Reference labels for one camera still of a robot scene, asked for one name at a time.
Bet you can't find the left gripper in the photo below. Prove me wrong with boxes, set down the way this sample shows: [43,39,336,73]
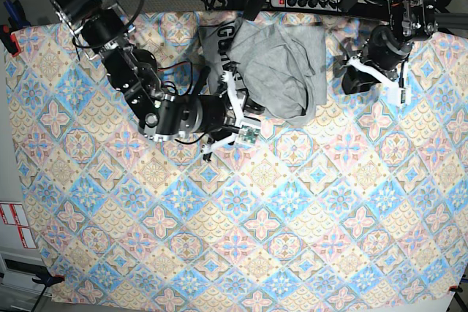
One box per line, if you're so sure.
[334,25,412,95]

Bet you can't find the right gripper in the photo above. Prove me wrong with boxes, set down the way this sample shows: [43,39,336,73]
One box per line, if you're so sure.
[193,95,265,162]

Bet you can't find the grey T-shirt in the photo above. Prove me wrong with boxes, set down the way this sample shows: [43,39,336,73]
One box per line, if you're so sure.
[198,18,327,127]

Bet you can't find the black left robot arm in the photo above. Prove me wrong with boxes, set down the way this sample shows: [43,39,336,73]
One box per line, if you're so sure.
[341,0,437,102]

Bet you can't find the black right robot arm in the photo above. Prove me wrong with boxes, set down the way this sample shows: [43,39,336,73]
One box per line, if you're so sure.
[50,0,261,161]

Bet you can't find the white power strip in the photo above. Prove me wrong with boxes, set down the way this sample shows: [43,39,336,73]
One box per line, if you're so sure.
[270,0,339,11]

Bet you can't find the patterned tile tablecloth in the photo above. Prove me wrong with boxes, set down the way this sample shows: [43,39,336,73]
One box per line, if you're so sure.
[4,25,467,311]

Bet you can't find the red white labels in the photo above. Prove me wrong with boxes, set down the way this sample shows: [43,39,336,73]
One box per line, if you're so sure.
[1,202,37,249]

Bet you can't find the orange black clamp lower left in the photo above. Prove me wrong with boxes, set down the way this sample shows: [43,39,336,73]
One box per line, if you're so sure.
[32,273,64,287]

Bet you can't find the orange black clamp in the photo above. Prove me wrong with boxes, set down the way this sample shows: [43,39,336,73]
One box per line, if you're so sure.
[449,286,463,293]
[32,273,64,287]
[1,25,21,57]

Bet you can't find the orange black clamp upper left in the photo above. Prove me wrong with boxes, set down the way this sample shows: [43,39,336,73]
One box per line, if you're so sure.
[1,25,21,57]

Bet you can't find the orange black clamp lower right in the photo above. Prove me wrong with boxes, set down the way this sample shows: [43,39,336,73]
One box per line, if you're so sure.
[449,286,463,293]

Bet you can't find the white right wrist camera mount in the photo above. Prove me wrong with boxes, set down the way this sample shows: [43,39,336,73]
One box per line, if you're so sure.
[207,71,261,151]

